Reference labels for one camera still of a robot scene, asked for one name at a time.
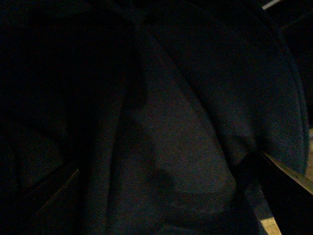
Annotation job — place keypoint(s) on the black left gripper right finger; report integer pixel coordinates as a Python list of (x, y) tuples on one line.
[(288, 193)]

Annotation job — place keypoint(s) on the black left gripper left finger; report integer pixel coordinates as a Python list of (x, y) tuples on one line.
[(54, 205)]

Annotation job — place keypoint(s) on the dark navy garment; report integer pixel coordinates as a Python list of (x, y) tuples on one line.
[(160, 104)]

